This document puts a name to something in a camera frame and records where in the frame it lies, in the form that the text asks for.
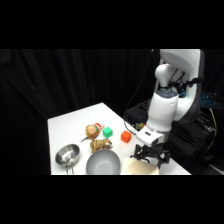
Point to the beige drawer box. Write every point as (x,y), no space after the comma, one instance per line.
(138,166)

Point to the small red white toy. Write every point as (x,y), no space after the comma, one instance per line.
(98,126)

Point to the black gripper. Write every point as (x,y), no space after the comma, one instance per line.
(151,151)

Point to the black curtain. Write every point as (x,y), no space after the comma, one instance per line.
(50,86)

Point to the large grey bowl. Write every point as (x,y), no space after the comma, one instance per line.
(103,162)

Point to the black robot stand with cloth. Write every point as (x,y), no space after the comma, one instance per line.
(186,143)

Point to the striped tiger plush toy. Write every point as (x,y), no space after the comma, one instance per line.
(100,144)

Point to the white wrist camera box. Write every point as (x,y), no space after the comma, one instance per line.
(149,136)

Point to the blue lit keyboard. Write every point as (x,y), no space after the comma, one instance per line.
(208,100)

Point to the small green red toy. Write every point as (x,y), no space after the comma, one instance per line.
(140,126)

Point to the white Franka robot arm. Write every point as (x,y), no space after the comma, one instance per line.
(166,106)

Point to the green cube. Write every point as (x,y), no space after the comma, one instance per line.
(107,132)

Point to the orange cube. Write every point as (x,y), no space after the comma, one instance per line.
(125,136)

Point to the brown round plush toy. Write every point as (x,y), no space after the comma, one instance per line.
(91,131)

